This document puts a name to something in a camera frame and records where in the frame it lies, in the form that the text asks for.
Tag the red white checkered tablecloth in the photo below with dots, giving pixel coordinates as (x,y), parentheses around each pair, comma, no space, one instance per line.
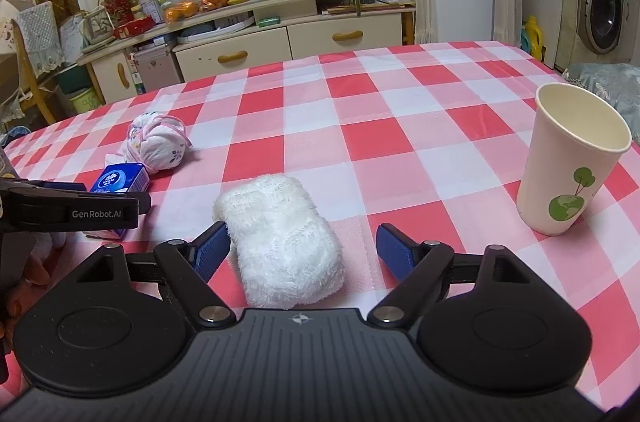
(380,142)

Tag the small green box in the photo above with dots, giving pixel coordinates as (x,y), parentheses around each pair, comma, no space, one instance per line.
(268,21)

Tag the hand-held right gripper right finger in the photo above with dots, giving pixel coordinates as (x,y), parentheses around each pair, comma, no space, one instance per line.
(395,252)

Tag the light green trash bin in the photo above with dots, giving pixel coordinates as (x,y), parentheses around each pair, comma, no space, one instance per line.
(86,101)

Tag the grey patterned cushion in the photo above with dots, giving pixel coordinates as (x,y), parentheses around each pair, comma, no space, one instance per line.
(610,87)

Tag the red berry branch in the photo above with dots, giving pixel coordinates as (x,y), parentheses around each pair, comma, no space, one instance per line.
(117,2)

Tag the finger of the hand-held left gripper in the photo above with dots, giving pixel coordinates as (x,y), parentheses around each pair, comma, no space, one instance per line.
(45,212)
(55,187)

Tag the red gift box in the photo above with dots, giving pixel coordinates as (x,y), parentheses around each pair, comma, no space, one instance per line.
(134,27)

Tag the white basket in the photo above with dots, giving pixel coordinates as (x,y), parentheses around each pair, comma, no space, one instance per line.
(97,27)

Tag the yellow detergent bottle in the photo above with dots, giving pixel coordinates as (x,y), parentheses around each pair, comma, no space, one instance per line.
(533,37)

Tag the paper cup with green print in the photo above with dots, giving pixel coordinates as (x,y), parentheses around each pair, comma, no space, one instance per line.
(550,182)

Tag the white fluffy towel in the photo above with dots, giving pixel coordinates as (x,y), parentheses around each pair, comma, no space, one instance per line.
(280,242)

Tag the grey washing machine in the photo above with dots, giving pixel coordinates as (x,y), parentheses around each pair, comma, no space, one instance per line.
(602,7)

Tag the cream tv cabinet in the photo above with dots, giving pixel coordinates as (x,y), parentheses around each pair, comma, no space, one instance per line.
(310,35)

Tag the rolled white floral cloth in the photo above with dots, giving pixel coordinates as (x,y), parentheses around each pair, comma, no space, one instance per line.
(155,147)

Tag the white tray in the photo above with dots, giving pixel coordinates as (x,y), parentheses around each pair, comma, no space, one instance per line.
(215,33)

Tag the dark green bin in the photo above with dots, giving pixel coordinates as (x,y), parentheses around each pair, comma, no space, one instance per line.
(70,80)

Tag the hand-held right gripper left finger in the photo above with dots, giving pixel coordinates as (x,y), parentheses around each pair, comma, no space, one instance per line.
(210,252)

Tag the blue tissue packet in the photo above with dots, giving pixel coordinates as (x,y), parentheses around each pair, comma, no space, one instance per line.
(117,179)

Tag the person's left hand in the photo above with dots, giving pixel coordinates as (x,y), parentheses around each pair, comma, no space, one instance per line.
(32,269)

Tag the bag of oranges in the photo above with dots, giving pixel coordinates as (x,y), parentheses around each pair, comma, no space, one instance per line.
(182,10)

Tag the stack of books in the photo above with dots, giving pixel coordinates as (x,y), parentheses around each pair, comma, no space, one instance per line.
(370,5)

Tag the pink storage box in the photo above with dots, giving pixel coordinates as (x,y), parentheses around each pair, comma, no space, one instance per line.
(157,67)

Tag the wooden chair with lace cover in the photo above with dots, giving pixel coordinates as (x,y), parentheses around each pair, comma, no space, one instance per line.
(37,37)

